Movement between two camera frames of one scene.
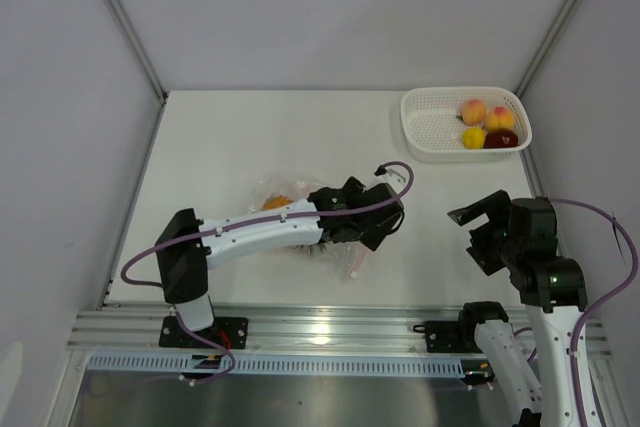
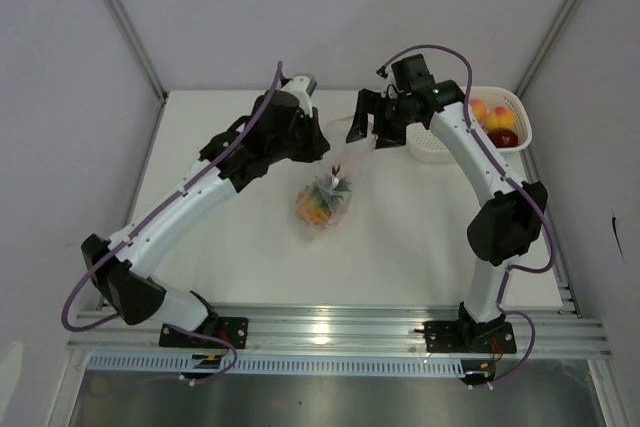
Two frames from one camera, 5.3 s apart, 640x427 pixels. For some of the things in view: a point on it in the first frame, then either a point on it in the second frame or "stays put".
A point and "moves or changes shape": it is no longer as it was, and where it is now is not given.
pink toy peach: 499,117 stays put
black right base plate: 449,336 stays put
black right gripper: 496,203 -> 366,104
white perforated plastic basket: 433,129 stays put
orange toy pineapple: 276,201 moves or changes shape
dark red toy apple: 501,138 stays put
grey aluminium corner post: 560,21 stays put
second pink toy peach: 474,112 stays put
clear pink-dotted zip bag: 348,261 -> 324,198
